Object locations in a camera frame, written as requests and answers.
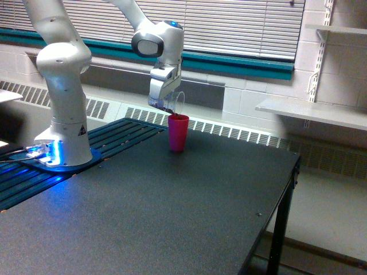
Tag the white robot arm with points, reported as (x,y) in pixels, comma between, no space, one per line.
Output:
(65,143)

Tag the white radiator vent cover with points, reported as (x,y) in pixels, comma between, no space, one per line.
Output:
(315,155)

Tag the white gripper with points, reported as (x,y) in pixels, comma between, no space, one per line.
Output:
(165,78)

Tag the pink plastic cup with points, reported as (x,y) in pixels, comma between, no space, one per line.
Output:
(178,130)

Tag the lower white wall shelf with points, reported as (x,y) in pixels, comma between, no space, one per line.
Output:
(319,112)

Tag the black table leg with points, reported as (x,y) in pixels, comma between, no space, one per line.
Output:
(281,223)

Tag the black slotted mounting rail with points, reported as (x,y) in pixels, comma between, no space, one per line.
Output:
(20,181)

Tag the upper white wall shelf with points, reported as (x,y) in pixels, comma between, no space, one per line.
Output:
(338,29)

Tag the clear plastic cup with nuts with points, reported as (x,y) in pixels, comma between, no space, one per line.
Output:
(174,102)

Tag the white shelf bracket rail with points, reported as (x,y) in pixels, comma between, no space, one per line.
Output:
(322,34)

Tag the white wall shelf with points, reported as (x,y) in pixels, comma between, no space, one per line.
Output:
(338,29)
(319,112)

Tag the white object at left edge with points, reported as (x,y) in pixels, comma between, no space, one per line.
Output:
(6,96)

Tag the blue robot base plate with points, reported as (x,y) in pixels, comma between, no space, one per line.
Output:
(96,158)

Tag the white window blinds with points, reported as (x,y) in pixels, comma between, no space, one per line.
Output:
(260,29)

